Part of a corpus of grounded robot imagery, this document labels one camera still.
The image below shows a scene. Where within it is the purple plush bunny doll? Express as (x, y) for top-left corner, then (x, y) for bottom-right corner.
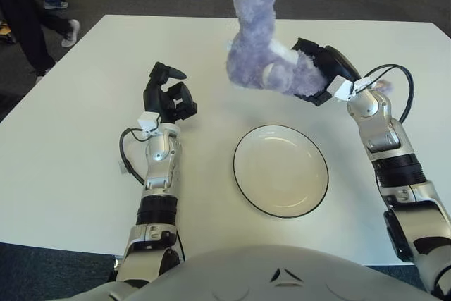
(225, 0), (394, 97)

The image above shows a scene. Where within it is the white right wrist connector box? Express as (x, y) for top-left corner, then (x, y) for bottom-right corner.
(326, 75), (378, 102)

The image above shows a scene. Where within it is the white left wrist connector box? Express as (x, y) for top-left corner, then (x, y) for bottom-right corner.
(137, 112), (160, 138)

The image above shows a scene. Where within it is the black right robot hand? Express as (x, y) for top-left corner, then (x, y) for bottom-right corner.
(290, 37), (362, 107)

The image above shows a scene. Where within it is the yellow black box on floor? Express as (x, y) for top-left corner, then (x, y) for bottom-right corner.
(0, 20), (17, 44)

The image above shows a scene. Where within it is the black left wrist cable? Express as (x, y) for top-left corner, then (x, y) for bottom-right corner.
(118, 128), (147, 185)

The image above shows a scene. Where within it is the white plate with black rim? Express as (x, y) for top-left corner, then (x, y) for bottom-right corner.
(232, 123), (330, 219)

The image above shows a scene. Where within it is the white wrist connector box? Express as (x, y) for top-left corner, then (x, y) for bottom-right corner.
(137, 112), (160, 138)
(326, 75), (378, 102)

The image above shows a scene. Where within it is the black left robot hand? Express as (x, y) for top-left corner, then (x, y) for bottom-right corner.
(142, 62), (198, 126)

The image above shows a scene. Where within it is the walking person in black trousers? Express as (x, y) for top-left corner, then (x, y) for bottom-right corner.
(0, 0), (81, 85)

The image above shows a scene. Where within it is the grey robot torso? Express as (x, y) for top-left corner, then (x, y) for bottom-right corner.
(70, 244), (438, 301)

